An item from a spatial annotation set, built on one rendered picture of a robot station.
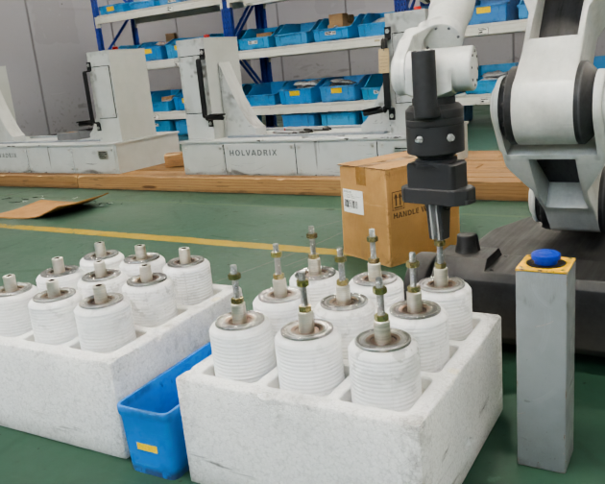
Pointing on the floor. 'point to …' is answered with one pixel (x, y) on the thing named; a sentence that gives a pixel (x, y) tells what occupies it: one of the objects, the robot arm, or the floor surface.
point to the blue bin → (158, 422)
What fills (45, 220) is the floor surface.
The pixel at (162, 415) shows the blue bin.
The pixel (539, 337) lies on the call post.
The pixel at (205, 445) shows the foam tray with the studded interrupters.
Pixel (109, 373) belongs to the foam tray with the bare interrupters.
